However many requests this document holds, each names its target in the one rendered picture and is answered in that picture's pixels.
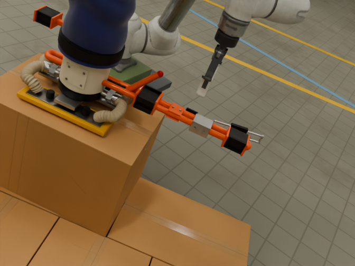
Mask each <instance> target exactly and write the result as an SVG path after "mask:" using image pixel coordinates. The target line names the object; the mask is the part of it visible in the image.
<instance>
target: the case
mask: <svg viewBox="0 0 355 266"><path fill-rule="evenodd" d="M41 55H42V53H38V54H37V55H35V56H33V57H31V58H30V59H28V60H26V61H25V62H23V63H21V64H20V65H18V66H16V67H15V68H13V69H11V70H10V71H8V72H6V73H5V74H3V75H2V76H0V186H1V187H3V188H5V189H7V190H9V191H11V192H13V193H15V194H17V195H19V196H21V197H23V198H25V199H27V200H29V201H31V202H33V203H36V204H38V205H40V206H42V207H44V208H46V209H48V210H50V211H52V212H54V213H57V214H59V215H61V216H63V217H65V218H67V219H69V220H71V221H73V222H75V223H77V224H79V225H81V226H83V227H85V228H87V229H89V230H91V231H93V232H95V233H97V234H100V235H102V236H104V237H105V236H106V234H107V232H108V231H109V229H110V227H111V226H112V224H113V222H114V220H115V219H116V217H117V215H118V214H119V212H120V210H121V209H122V207H123V205H124V204H125V202H126V200H127V199H128V197H129V195H130V193H131V192H132V190H133V188H134V187H135V185H136V183H137V181H138V180H139V178H140V176H141V173H142V171H143V169H144V166H145V164H146V161H147V159H148V156H149V154H150V151H151V149H152V147H153V144H154V141H155V139H156V136H157V134H158V131H159V129H160V127H161V124H162V122H163V119H164V117H165V114H164V113H162V112H160V111H158V110H156V111H155V112H154V114H153V115H149V114H147V113H145V112H143V111H140V110H138V109H136V108H134V107H132V104H130V105H128V106H127V110H126V112H125V114H124V115H123V117H122V118H121V119H120V120H117V121H116V122H114V124H113V125H112V126H111V127H110V129H109V130H108V131H107V132H106V134H105V135H104V136H100V135H98V134H96V133H94V132H92V131H90V130H88V129H85V128H83V127H81V126H78V125H76V124H75V123H73V122H70V121H68V120H66V119H64V118H61V117H59V116H57V115H55V114H53V113H51V112H49V111H46V110H44V109H42V108H40V107H38V106H36V105H34V104H32V103H29V102H27V101H25V100H23V99H21V98H19V97H17V93H18V92H19V91H20V90H22V89H23V88H24V87H26V86H27V84H25V83H24V82H23V81H22V79H21V77H20V75H21V71H22V69H23V68H24V67H25V66H26V65H27V64H29V63H31V62H33V61H37V60H38V59H39V57H40V56H41ZM33 76H34V77H35V78H36V79H37V80H38V81H39V83H40V84H41V85H42V86H43V87H45V88H48V89H52V90H54V91H55V92H56V93H58V94H60V93H61V90H60V89H59V87H58V84H57V83H56V82H54V81H52V80H49V79H47V78H45V77H43V76H41V75H39V74H38V72H37V73H35V74H34V75H33ZM82 105H84V106H89V107H90V108H91V109H93V110H95V111H97V112H98V111H103V110H105V111H106V110H108V111H113V109H112V108H110V107H108V106H106V105H104V104H101V103H99V102H97V101H91V102H83V103H82Z"/></svg>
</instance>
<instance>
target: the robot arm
mask: <svg viewBox="0 0 355 266"><path fill-rule="evenodd" d="M195 1H196V0H170V2H169V3H168V5H167V7H166V8H165V10H164V12H163V13H162V15H160V16H157V17H155V18H154V19H152V20H151V21H150V22H148V24H146V23H142V20H141V18H140V17H139V16H138V15H137V14H136V13H134V14H133V16H132V17H131V18H130V20H129V21H128V34H127V39H126V42H125V50H124V54H123V57H122V59H121V61H120V63H119V64H118V65H117V66H115V67H113V68H112V69H114V70H115V71H116V72H118V73H121V72H122V71H123V70H125V69H127V68H129V67H131V66H132V65H136V64H137V61H136V60H134V59H132V58H131V57H132V54H135V53H144V54H149V55H157V56H167V55H171V54H174V53H175V52H176V51H177V50H178V49H179V48H180V45H181V36H180V34H179V28H178V26H179V24H180V23H181V21H182V20H183V18H184V17H185V16H186V14H187V12H188V11H189V9H190V8H191V6H192V5H193V4H194V2H195ZM309 11H310V0H226V4H225V8H224V10H223V12H222V15H221V17H220V21H219V24H218V30H217V32H216V34H215V36H214V39H215V40H216V41H217V42H218V43H219V44H217V46H216V48H215V50H214V54H213V56H212V61H211V63H210V65H209V67H208V69H207V72H206V74H205V76H203V75H202V78H203V79H202V81H201V83H200V85H199V88H198V90H197V92H196V94H197V95H199V96H201V97H203V98H204V96H205V94H206V92H207V90H208V88H209V86H210V83H211V82H212V80H213V78H214V76H215V74H216V72H217V69H218V67H219V64H220V65H221V64H222V59H223V57H224V56H225V55H226V53H227V51H228V48H234V47H236V45H237V43H238V41H239V39H240V37H242V36H243V35H244V33H245V31H246V29H247V27H248V25H249V23H250V21H251V19H252V18H258V17H259V18H264V19H266V20H268V21H272V22H275V23H281V24H296V23H299V22H301V21H303V20H304V19H305V18H306V17H307V16H308V14H309Z"/></svg>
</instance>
